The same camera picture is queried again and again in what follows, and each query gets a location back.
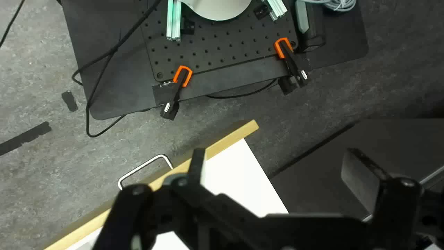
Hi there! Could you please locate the orange black clamp left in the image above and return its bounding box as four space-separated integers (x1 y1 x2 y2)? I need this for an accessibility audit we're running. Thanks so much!
161 66 193 120

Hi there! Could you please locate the black perforated breadboard plate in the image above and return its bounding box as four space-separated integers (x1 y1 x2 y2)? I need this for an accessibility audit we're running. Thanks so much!
143 0 297 81

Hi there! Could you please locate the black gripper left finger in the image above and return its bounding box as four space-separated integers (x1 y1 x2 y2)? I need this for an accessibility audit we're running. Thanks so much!
187 149 205 185

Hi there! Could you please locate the metal drawer handle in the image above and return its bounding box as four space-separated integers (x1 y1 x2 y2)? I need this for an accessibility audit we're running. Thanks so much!
116 155 173 191

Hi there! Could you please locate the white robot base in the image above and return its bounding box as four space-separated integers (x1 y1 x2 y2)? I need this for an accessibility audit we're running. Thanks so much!
181 0 252 21

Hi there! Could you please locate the orange black clamp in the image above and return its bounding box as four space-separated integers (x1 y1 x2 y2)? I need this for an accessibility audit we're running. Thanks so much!
273 37 309 95
161 66 193 120

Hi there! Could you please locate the small black tape piece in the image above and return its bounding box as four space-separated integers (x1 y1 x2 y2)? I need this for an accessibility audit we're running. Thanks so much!
61 92 77 113

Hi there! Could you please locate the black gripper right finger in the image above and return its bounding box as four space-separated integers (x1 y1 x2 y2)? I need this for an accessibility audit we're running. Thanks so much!
341 149 391 215

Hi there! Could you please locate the black cable on floor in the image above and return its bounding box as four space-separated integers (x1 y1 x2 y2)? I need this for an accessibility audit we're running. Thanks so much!
70 0 163 140

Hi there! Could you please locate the orange black clamp right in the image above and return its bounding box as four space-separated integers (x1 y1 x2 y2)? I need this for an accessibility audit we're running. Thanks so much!
273 37 309 95

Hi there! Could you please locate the black tape strip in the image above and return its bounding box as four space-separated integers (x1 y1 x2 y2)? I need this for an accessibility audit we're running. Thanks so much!
0 123 51 156

